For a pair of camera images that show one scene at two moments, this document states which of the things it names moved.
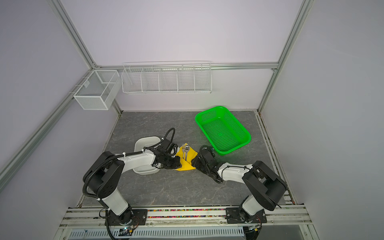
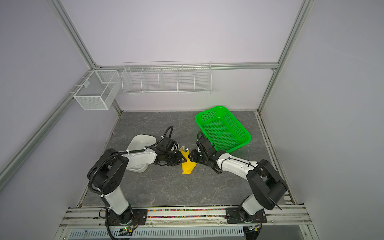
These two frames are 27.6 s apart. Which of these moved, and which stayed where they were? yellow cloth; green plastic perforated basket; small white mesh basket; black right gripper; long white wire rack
Moved: black right gripper; yellow cloth
Stayed: small white mesh basket; green plastic perforated basket; long white wire rack
